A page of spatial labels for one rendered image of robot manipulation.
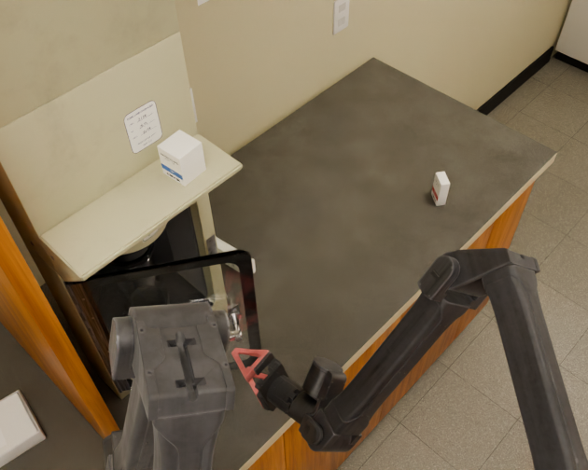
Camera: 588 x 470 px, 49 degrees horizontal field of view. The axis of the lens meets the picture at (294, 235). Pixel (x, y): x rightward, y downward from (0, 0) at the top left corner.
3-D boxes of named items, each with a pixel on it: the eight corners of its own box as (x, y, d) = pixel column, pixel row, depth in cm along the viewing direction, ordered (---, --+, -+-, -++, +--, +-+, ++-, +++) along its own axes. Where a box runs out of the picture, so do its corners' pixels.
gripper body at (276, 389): (274, 358, 121) (303, 378, 117) (287, 381, 129) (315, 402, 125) (251, 384, 119) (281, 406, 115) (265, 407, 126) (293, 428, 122)
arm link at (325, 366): (312, 449, 109) (349, 449, 114) (337, 390, 107) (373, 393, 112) (277, 409, 118) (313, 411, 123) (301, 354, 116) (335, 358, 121)
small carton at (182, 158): (162, 172, 105) (156, 145, 101) (185, 156, 108) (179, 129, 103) (185, 186, 103) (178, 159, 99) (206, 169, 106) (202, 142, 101)
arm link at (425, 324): (461, 270, 91) (505, 283, 98) (440, 245, 95) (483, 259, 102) (305, 458, 108) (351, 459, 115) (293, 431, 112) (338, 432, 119)
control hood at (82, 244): (56, 275, 105) (36, 236, 97) (205, 172, 119) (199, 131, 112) (97, 316, 100) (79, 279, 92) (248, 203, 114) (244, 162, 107)
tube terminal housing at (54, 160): (57, 333, 152) (-102, 58, 93) (164, 254, 167) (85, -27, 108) (120, 400, 141) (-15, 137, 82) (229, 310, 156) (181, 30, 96)
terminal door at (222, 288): (122, 388, 138) (69, 279, 107) (262, 360, 141) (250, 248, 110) (122, 391, 137) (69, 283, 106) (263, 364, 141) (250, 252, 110)
